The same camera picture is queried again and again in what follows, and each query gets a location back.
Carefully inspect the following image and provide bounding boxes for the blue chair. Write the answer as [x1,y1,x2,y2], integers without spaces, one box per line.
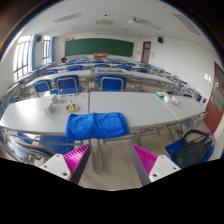
[6,132,76,161]
[97,74,128,93]
[32,79,53,98]
[164,138,216,168]
[53,74,83,95]

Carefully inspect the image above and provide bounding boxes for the green chalkboard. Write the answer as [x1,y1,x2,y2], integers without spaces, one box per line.
[64,37,135,58]

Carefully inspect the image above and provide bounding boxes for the green and white packet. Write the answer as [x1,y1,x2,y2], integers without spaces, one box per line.
[155,91,168,99]

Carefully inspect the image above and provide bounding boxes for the orange lectern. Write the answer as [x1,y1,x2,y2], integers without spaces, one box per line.
[92,52,109,59]

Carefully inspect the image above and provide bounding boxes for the black bag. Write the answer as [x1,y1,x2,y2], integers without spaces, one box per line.
[175,129,214,169]

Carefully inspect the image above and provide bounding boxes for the small white box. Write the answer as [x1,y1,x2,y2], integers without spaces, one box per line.
[43,101,55,115]
[50,94,61,104]

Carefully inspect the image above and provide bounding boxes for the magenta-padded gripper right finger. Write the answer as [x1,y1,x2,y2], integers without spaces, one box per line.
[129,143,182,187]

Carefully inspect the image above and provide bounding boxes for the ceiling air conditioner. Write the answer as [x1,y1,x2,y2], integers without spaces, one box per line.
[95,19,115,26]

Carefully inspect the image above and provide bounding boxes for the blue towel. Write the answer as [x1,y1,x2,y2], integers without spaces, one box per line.
[65,112,130,141]

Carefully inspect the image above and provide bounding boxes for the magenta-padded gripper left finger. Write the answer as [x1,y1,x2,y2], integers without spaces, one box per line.
[39,143,92,186]

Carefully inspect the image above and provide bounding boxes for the ceiling light panels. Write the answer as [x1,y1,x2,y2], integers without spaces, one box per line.
[54,12,202,37]

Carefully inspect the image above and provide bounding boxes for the yellow-handled scissors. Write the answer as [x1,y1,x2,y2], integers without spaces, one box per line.
[65,99,80,113]

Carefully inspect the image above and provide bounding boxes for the group of blue chairs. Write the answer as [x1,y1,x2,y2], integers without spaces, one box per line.
[33,57,204,101]

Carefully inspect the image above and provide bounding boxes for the red-brown door with window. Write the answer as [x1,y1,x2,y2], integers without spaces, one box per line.
[140,41,152,64]
[203,62,224,136]

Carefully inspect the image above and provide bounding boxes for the tall window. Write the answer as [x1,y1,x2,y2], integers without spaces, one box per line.
[42,35,52,65]
[13,34,33,81]

